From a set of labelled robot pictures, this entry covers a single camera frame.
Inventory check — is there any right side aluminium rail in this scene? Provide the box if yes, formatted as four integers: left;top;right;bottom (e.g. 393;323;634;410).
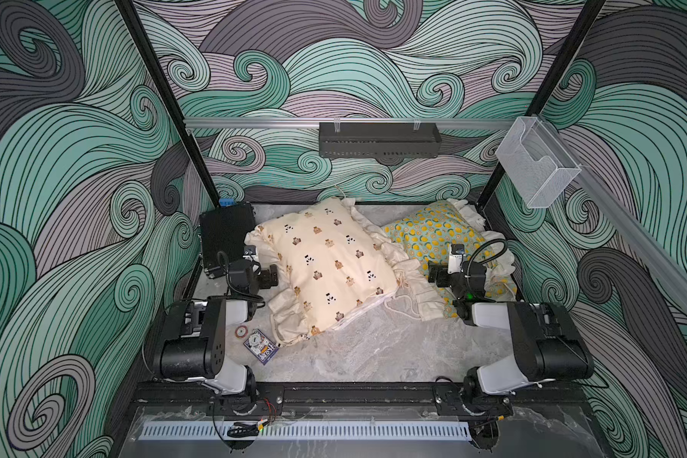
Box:
550;118;687;315

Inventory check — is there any cream bear print pillow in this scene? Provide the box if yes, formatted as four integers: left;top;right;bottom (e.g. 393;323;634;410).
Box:
245;198;445;345

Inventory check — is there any small blue card box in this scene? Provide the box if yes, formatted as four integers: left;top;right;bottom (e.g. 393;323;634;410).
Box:
244;329;280;366

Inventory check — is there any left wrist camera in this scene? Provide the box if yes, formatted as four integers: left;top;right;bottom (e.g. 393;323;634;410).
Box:
242;245;259;263

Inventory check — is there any black electronics box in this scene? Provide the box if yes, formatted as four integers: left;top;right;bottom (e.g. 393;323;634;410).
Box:
200;202;256;279

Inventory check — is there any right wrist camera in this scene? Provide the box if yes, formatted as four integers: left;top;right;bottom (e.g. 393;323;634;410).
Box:
448;244;465;274

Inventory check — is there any horizontal aluminium rail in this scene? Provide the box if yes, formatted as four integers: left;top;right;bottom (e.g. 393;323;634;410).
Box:
183;116;514;131

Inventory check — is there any white slotted cable duct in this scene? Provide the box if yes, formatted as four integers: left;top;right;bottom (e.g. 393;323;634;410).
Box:
137;420;471;442

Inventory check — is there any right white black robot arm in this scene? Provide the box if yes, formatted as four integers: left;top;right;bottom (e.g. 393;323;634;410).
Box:
427;261;595;403

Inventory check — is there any lemon print pillow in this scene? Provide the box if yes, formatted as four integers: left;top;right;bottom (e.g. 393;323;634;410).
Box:
375;200;517;322

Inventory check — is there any clear acrylic wall holder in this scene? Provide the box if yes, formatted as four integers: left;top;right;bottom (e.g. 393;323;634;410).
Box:
496;116;581;209

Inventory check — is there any black perforated wall tray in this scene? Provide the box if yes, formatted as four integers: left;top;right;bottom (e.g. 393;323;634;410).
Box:
318;121;443;165

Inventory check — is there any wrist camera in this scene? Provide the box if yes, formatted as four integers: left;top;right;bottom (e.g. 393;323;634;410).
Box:
448;244;465;274
242;245;259;263

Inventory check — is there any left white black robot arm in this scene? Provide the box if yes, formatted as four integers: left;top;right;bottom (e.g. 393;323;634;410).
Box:
150;253;279;403

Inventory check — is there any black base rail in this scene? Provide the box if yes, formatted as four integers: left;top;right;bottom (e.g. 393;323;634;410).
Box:
132;380;587;419

